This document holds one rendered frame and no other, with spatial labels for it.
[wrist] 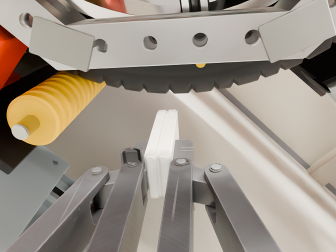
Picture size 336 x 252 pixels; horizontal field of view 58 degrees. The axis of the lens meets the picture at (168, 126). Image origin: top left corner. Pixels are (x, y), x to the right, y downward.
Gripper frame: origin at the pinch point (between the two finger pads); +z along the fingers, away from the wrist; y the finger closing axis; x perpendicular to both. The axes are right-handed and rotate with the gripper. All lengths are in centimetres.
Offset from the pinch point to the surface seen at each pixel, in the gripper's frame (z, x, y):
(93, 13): 17.8, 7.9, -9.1
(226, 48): 9.3, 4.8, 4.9
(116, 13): 17.9, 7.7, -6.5
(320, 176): 369, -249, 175
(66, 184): 47, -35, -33
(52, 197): 38, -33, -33
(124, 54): 9.3, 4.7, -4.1
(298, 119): 382, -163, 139
